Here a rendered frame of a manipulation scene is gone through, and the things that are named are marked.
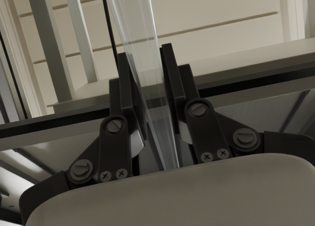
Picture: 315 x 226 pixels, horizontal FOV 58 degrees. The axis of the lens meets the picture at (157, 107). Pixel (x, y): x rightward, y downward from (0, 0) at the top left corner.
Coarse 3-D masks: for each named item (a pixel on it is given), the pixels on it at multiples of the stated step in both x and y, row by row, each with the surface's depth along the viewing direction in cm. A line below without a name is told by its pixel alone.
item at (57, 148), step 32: (224, 96) 19; (256, 96) 19; (288, 96) 19; (0, 128) 25; (32, 128) 26; (64, 128) 20; (96, 128) 19; (256, 128) 23; (288, 128) 24; (0, 160) 20; (32, 160) 21; (64, 160) 22; (160, 160) 26; (192, 160) 27
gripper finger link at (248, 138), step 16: (160, 48) 14; (176, 64) 13; (176, 80) 13; (192, 80) 14; (176, 96) 12; (192, 96) 13; (176, 112) 13; (176, 128) 14; (224, 128) 12; (240, 128) 11; (192, 144) 13; (240, 144) 11; (256, 144) 11
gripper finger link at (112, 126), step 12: (108, 120) 12; (120, 120) 12; (108, 132) 12; (120, 132) 12; (108, 144) 11; (120, 144) 11; (108, 156) 11; (120, 156) 11; (108, 168) 11; (120, 168) 11; (132, 168) 13; (108, 180) 10
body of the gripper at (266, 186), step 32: (224, 160) 10; (256, 160) 9; (288, 160) 9; (64, 192) 10; (96, 192) 9; (128, 192) 9; (160, 192) 9; (192, 192) 9; (224, 192) 9; (256, 192) 8; (288, 192) 8; (32, 224) 9; (64, 224) 9; (96, 224) 8; (128, 224) 8; (160, 224) 8; (192, 224) 8; (224, 224) 8; (256, 224) 8; (288, 224) 8
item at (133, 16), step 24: (120, 0) 9; (144, 0) 9; (120, 24) 10; (144, 24) 10; (144, 48) 11; (144, 72) 13; (144, 96) 14; (168, 120) 17; (168, 144) 20; (168, 168) 24
